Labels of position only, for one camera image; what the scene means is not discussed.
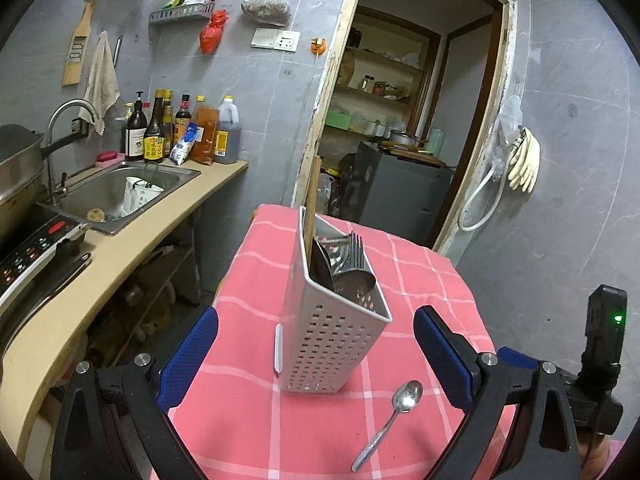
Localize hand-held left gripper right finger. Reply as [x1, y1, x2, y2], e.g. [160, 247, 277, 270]
[413, 304, 583, 480]

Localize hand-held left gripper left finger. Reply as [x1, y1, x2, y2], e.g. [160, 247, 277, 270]
[50, 305, 221, 480]

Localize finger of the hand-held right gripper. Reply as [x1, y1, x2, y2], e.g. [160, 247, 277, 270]
[496, 345, 567, 376]

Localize large metal spoon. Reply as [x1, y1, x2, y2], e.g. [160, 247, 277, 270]
[351, 380, 424, 472]

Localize white perforated utensil holder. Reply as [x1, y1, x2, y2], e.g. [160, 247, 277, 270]
[272, 206, 393, 394]

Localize metal fork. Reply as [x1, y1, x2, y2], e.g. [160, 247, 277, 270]
[344, 231, 369, 276]

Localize person's right forearm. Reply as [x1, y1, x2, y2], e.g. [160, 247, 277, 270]
[580, 434, 632, 480]

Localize red checked tablecloth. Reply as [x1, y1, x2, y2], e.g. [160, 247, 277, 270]
[167, 203, 521, 480]

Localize beige kitchen counter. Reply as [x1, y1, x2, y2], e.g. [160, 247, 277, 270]
[0, 159, 250, 467]

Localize white mug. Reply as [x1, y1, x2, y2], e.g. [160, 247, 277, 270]
[121, 176, 165, 217]

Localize grey cabinet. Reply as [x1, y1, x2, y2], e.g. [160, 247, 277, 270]
[339, 141, 456, 252]

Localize steel sink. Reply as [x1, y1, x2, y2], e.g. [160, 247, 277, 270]
[35, 160, 202, 237]

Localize induction cooker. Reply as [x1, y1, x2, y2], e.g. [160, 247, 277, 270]
[0, 205, 92, 312]

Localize cream rubber gloves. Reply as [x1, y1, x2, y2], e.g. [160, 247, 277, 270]
[507, 127, 542, 194]

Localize wooden cutting boards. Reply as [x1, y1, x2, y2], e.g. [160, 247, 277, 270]
[379, 142, 446, 167]

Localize blue white packet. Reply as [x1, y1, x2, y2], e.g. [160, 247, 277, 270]
[168, 122, 201, 167]

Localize soy sauce bottle yellow label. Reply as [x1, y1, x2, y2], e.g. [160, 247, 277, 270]
[143, 90, 166, 162]

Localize large dark oil jug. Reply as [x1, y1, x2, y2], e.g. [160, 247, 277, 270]
[213, 95, 243, 165]

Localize dark pump bottle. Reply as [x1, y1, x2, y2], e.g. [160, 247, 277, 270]
[122, 91, 149, 162]

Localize dark bottle red label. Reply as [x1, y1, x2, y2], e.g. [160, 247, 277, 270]
[172, 94, 193, 151]

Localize metal wok with lid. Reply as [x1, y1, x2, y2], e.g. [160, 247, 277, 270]
[0, 124, 86, 247]

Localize green box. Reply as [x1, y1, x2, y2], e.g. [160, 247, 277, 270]
[323, 110, 354, 131]

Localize metal faucet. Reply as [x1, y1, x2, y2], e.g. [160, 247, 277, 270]
[45, 99, 99, 206]

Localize beige hanging towel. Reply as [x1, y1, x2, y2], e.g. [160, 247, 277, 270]
[79, 31, 121, 137]

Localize wooden shelf unit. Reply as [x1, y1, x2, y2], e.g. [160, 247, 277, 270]
[325, 7, 444, 162]

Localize red plastic bag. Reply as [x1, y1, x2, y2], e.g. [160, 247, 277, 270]
[198, 9, 230, 55]

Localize wooden grater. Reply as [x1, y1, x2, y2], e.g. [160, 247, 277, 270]
[61, 0, 104, 87]

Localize plastic bag with dark contents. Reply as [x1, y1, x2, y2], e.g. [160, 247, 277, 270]
[240, 0, 292, 29]

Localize white hose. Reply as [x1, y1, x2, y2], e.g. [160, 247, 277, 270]
[457, 160, 516, 234]

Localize clear wall plastic bag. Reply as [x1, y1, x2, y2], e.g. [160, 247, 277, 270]
[494, 95, 524, 181]

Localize wooden door frame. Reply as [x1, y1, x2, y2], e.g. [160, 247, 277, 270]
[292, 0, 516, 262]

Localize white wall switch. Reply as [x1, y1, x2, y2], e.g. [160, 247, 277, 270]
[250, 27, 279, 51]

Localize white wall socket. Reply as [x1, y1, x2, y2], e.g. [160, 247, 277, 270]
[273, 31, 302, 54]

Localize grey wall shelf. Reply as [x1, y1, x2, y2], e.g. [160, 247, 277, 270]
[148, 2, 217, 26]

